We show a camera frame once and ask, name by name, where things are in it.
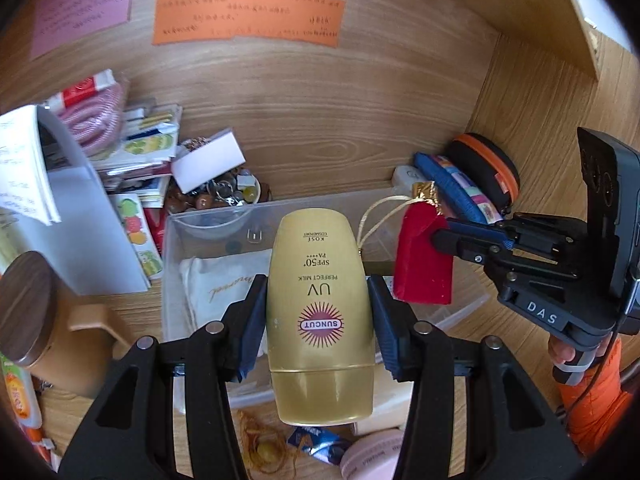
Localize gold sunscreen bottle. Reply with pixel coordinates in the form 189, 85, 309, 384
265, 209, 377, 427

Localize person's right hand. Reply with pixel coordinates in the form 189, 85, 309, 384
547, 332, 583, 368

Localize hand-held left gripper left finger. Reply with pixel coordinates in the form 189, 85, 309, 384
57, 274, 269, 480

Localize wooden desktop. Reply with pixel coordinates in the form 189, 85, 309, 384
0, 187, 582, 480

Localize pink paper note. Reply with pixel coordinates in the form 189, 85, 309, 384
30, 0, 137, 61

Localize brown ceramic mug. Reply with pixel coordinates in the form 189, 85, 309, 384
24, 304, 132, 402

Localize pile of sachet packets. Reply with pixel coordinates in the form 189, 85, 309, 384
94, 104, 184, 197

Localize cream soft pouch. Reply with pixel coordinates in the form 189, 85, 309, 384
351, 374, 417, 437

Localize red velvet pouch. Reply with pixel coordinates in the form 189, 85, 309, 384
357, 181, 454, 306

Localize dark wooden mug lid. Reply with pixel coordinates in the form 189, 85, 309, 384
0, 251, 59, 367

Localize blue pencil case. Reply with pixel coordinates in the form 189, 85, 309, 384
413, 151, 504, 226

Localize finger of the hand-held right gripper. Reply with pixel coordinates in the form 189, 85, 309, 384
431, 229, 507, 265
445, 212, 571, 253

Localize blue snack packet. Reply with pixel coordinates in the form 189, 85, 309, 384
285, 425, 351, 466

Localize black round case orange zipper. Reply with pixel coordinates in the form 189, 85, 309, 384
444, 132, 521, 217

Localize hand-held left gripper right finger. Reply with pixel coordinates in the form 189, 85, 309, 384
366, 275, 588, 480

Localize pink coil in packet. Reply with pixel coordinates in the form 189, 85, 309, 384
46, 68, 132, 157

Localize fruit sticker sheet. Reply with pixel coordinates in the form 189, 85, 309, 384
109, 193, 164, 281

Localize small white round case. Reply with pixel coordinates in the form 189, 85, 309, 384
391, 163, 437, 197

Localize person's right forearm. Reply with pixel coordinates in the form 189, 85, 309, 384
555, 335, 637, 457

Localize clear small bowl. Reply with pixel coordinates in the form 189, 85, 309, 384
169, 172, 264, 240

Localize pile of small trinkets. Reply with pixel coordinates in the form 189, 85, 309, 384
166, 136, 262, 212

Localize blank white card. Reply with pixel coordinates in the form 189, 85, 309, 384
171, 129, 246, 195

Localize white paper folder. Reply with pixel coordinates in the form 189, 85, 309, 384
39, 107, 152, 297

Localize clear plastic storage bin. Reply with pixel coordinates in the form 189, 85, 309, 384
161, 189, 492, 411

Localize white cloth drawstring pouch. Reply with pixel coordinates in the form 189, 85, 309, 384
178, 248, 274, 357

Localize orange label white bottle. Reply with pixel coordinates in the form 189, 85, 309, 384
0, 354, 44, 432

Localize yellow string with bead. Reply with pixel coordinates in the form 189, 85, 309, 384
234, 409, 297, 480

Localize orange paper note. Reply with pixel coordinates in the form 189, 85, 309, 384
151, 0, 346, 49

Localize wooden shelf board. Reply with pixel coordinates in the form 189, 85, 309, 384
549, 0, 602, 82

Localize handwritten white paper sheets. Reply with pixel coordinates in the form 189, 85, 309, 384
0, 105, 62, 227

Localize pink round case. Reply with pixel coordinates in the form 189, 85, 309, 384
339, 429, 406, 480

